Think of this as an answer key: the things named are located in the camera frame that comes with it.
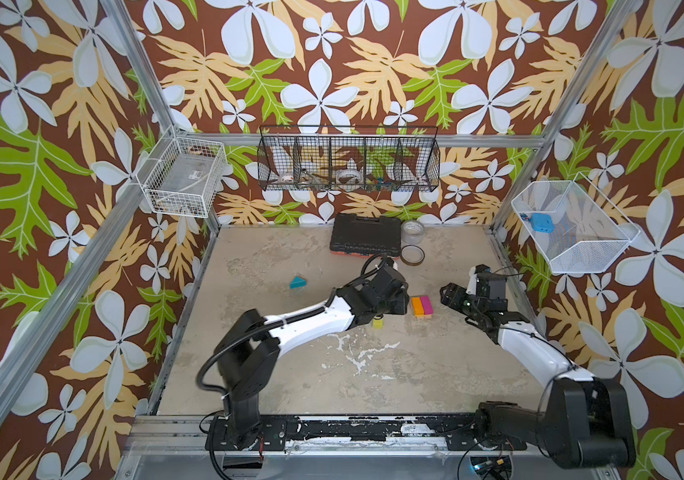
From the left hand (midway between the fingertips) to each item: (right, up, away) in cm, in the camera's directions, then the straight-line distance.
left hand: (404, 294), depth 82 cm
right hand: (+15, 0, +7) cm, 16 cm away
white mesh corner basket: (+48, +19, 0) cm, 51 cm away
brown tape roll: (+9, +11, +29) cm, 33 cm away
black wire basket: (-15, +43, +16) cm, 48 cm away
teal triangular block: (-33, +1, +21) cm, 40 cm away
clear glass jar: (+11, +20, +36) cm, 43 cm away
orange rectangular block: (+7, -6, +11) cm, 14 cm away
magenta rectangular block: (+10, -6, +11) cm, 16 cm away
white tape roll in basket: (-15, +37, +17) cm, 44 cm away
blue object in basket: (+42, +21, +4) cm, 47 cm away
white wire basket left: (-65, +34, +4) cm, 73 cm away
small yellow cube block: (-6, -10, +9) cm, 15 cm away
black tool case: (-8, +19, +33) cm, 39 cm away
